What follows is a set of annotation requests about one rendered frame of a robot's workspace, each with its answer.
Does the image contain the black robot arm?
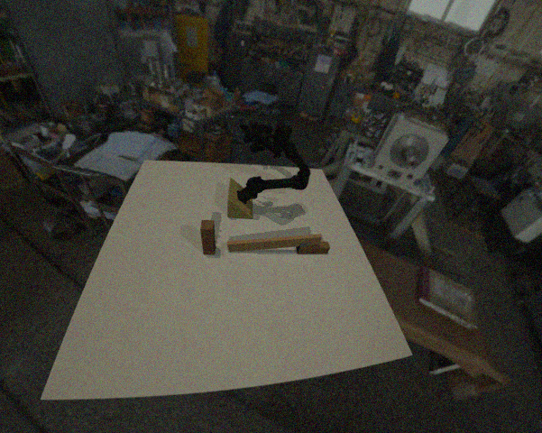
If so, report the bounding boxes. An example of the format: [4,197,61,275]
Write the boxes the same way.
[237,123,311,204]

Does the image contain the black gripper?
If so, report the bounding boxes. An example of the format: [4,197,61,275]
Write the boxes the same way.
[240,123,274,148]

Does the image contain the long wooden rail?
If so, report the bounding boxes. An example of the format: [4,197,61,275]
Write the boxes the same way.
[227,234,322,253]

